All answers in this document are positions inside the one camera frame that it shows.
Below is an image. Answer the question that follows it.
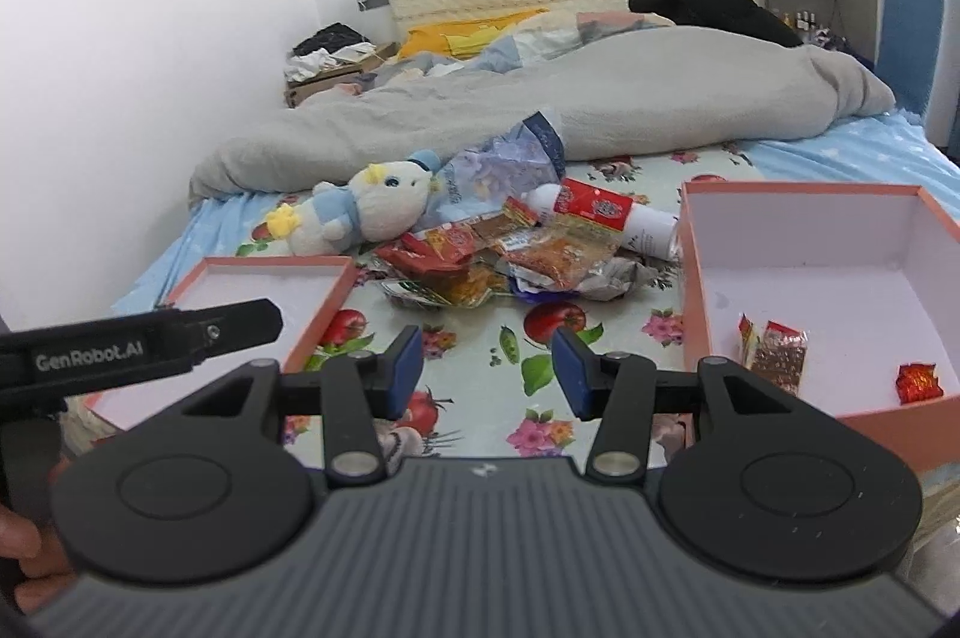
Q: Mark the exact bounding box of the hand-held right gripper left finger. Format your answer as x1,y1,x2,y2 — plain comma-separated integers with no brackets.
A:
176,324,425,487

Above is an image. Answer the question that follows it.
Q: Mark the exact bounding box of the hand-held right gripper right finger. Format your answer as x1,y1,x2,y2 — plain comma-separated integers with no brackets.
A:
551,327,788,480

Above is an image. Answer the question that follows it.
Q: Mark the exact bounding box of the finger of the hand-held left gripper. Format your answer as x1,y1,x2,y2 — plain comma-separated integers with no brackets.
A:
180,299,284,360

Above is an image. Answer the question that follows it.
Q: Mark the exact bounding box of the pile of snack packets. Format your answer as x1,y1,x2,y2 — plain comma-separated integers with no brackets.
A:
373,177,662,311

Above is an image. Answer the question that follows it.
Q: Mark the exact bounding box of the red white snack packet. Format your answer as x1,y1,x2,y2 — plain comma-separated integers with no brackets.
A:
737,312,764,373

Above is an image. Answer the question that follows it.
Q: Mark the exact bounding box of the brown snack packet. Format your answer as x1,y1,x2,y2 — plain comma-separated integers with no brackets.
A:
752,321,812,395

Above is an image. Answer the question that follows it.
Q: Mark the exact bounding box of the large pink cardboard box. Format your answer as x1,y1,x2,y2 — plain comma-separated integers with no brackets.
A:
677,179,960,470

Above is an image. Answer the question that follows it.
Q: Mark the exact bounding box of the small red candy packet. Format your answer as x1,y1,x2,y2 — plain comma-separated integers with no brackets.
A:
896,362,944,405

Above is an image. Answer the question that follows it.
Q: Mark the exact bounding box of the person's left hand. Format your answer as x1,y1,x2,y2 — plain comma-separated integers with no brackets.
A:
0,503,80,616

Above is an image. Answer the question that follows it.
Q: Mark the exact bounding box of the shallow pink box lid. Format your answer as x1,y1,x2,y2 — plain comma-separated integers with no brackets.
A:
79,255,359,433

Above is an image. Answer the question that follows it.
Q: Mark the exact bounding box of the white blue plush duck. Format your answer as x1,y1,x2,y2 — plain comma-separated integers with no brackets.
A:
270,149,443,257

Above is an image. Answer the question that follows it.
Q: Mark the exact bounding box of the white spray bottle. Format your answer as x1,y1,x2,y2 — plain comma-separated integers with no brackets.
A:
525,182,683,260

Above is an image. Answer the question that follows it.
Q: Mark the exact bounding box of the large blue plastic bag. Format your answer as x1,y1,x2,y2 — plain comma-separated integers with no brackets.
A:
416,112,569,230

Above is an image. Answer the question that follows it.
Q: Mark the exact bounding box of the wooden nightstand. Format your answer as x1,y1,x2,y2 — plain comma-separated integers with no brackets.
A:
283,42,398,109

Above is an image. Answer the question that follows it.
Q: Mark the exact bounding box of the white paper clutter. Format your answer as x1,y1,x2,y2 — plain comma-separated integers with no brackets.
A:
289,46,376,80

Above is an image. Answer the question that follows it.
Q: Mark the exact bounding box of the grey blanket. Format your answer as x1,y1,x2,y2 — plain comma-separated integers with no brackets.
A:
187,25,897,206

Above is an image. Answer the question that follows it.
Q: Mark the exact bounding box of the black cloth bundle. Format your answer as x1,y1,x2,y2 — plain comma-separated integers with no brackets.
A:
291,23,376,58

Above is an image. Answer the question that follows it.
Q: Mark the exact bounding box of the yellow pillow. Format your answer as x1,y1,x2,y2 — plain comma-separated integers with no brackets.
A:
396,8,552,61

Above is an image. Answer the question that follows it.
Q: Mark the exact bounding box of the blue star bedsheet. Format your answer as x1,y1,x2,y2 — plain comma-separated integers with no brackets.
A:
112,113,960,309

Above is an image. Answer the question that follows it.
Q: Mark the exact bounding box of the row of small bottles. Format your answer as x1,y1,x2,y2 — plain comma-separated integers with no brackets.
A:
780,8,852,50

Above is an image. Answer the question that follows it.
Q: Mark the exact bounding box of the blue padded panel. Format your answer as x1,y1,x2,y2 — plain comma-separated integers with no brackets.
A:
876,0,944,115

